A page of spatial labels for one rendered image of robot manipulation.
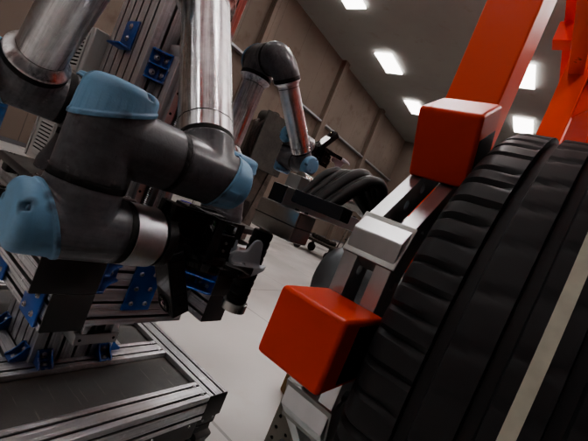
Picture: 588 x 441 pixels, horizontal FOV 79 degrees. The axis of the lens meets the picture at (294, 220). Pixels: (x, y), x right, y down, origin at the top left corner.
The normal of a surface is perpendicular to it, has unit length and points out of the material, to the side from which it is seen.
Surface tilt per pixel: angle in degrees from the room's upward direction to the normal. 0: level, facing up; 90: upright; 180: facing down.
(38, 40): 130
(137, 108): 87
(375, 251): 90
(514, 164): 47
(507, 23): 90
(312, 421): 90
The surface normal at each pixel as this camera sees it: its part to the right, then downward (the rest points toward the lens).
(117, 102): 0.42, 0.17
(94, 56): 0.75, 0.33
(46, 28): -0.08, 0.74
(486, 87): -0.56, -0.19
